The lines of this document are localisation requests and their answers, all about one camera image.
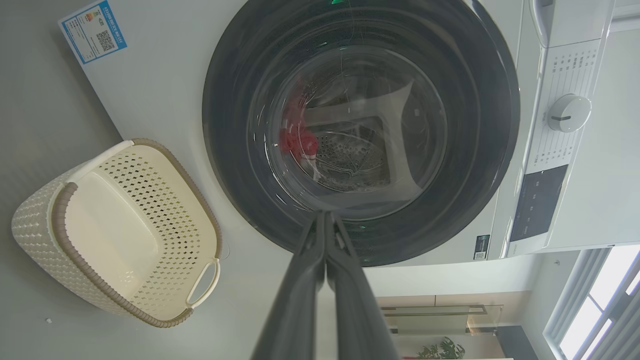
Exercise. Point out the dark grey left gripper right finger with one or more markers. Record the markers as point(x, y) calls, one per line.
point(357, 310)

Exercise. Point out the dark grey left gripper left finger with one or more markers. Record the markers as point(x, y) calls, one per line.
point(295, 310)

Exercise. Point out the red basketball jersey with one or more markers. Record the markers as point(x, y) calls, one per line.
point(290, 140)

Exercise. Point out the black washer door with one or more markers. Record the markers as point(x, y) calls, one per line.
point(230, 125)

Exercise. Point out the stainless steel washing machine drum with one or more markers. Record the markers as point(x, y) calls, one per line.
point(350, 155)

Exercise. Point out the cream plastic laundry basket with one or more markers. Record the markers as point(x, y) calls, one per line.
point(115, 235)

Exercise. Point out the white front-load washing machine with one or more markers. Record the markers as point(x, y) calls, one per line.
point(165, 90)

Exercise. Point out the green potted plant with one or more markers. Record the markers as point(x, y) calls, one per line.
point(445, 348)

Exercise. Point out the small black code sticker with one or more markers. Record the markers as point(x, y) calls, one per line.
point(481, 247)

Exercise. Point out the black control display panel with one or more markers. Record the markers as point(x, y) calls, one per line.
point(537, 202)

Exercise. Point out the white round control dial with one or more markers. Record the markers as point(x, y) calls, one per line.
point(570, 112)

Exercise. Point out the blue energy label sticker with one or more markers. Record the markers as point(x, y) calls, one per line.
point(95, 32)

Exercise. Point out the white detergent drawer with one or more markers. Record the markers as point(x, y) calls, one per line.
point(575, 22)

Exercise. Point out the window with white frame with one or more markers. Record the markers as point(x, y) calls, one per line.
point(595, 310)

